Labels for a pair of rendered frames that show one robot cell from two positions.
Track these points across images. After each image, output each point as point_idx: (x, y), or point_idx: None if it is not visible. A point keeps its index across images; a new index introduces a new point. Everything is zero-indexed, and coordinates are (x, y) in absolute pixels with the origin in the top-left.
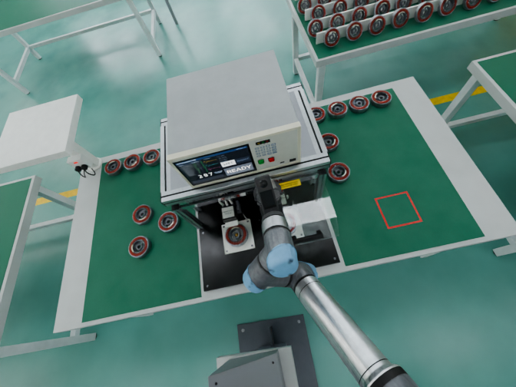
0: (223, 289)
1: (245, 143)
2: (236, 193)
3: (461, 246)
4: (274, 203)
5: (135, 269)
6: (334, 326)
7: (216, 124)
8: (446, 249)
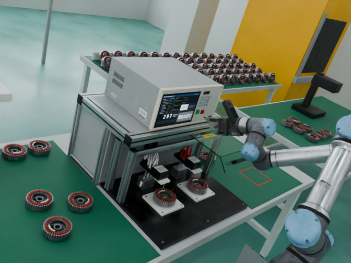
0: (176, 244)
1: (200, 91)
2: (175, 142)
3: (297, 189)
4: (237, 115)
5: (62, 253)
6: (305, 148)
7: (176, 80)
8: (292, 193)
